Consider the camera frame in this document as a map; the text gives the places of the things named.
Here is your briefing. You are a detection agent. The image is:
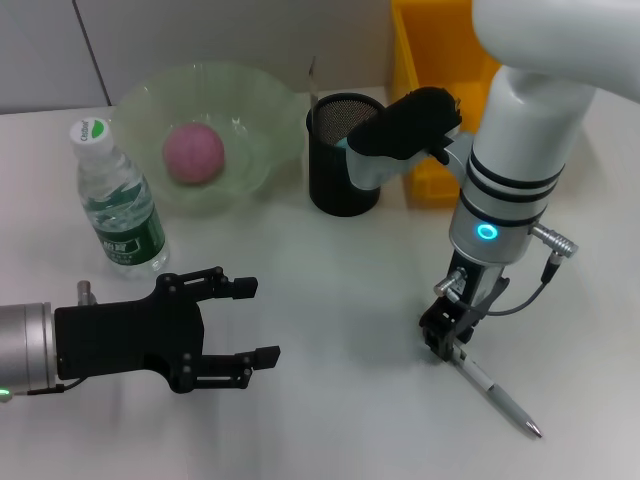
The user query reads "black mesh pen holder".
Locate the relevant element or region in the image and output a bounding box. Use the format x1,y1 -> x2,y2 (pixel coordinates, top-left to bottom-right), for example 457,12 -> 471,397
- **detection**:
306,93 -> 390,218

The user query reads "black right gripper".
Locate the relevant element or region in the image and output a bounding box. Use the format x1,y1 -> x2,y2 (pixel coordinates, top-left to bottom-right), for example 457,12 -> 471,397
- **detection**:
420,251 -> 512,363

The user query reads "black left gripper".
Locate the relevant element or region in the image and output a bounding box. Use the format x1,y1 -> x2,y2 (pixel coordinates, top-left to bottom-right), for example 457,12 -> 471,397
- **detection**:
53,266 -> 281,395

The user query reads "grey right wrist cable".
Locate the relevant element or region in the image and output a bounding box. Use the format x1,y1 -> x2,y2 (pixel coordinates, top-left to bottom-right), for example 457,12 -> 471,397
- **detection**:
432,223 -> 581,317

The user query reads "white grey ballpoint pen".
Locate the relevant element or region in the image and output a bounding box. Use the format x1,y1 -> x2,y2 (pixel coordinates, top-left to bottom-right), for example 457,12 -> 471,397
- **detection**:
447,340 -> 544,441

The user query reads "green glass fruit plate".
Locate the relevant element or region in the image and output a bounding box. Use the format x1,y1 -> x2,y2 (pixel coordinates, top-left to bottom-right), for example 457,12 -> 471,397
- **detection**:
109,60 -> 307,219

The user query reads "pink peach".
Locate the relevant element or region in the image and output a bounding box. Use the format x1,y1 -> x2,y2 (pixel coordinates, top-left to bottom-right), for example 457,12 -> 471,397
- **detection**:
162,123 -> 226,187

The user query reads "clear water bottle green label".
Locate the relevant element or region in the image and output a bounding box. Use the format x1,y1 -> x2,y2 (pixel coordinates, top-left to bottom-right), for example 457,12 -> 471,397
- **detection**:
68,118 -> 170,279

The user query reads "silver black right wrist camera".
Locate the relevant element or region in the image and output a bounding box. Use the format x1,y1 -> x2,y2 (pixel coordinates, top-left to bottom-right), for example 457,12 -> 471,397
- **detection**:
345,86 -> 464,192

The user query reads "yellow plastic bin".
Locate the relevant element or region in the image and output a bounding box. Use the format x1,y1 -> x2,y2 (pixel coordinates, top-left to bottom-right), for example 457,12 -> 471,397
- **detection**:
389,0 -> 502,207

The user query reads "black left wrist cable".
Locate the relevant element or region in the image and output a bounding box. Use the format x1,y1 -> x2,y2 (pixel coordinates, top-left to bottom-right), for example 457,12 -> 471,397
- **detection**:
9,377 -> 89,397

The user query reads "transparent plastic ruler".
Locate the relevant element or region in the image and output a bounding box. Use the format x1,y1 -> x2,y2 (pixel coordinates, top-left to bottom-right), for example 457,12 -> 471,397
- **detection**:
307,55 -> 322,110

